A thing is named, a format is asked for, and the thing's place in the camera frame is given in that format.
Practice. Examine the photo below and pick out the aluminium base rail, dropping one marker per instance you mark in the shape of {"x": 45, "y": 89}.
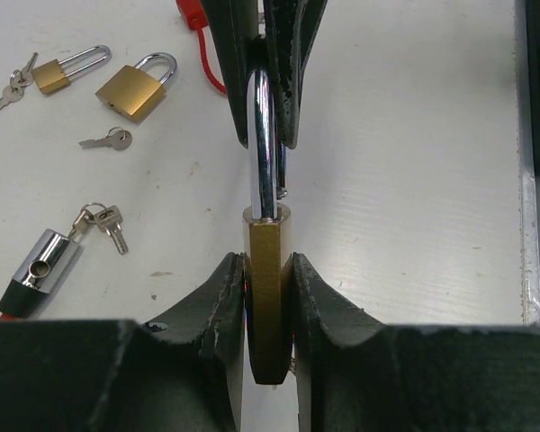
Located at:
{"x": 527, "y": 44}

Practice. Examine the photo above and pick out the thick red cable lock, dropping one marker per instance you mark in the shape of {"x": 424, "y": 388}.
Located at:
{"x": 41, "y": 273}

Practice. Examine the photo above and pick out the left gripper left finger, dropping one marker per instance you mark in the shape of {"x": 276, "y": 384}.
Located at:
{"x": 181, "y": 371}

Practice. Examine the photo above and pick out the small brass padlock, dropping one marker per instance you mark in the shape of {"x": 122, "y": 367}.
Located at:
{"x": 53, "y": 75}

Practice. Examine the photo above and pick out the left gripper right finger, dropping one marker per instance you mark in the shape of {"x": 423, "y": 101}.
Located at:
{"x": 355, "y": 373}

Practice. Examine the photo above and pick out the red thin-cable padlock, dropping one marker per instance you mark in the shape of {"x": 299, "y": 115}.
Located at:
{"x": 195, "y": 19}

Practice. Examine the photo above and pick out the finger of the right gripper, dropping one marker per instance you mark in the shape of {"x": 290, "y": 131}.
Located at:
{"x": 291, "y": 27}
{"x": 234, "y": 26}

